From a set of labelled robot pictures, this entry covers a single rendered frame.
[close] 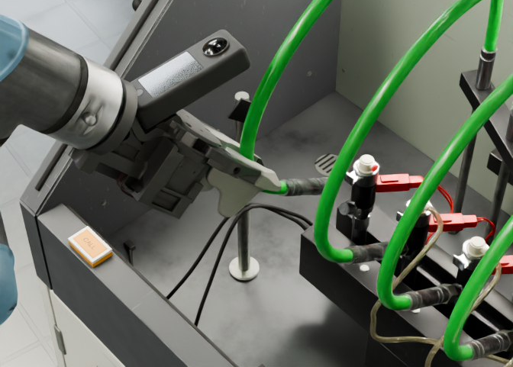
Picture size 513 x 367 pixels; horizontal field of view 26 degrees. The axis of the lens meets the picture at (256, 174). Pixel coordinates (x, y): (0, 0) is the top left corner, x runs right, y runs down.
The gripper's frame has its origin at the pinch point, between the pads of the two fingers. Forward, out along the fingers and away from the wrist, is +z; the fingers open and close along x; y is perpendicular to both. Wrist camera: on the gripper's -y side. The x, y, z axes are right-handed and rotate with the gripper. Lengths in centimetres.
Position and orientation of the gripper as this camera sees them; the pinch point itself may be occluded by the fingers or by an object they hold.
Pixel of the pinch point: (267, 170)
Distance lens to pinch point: 110.0
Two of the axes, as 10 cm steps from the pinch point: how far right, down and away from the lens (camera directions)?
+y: -5.6, 8.1, 1.7
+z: 6.8, 3.4, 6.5
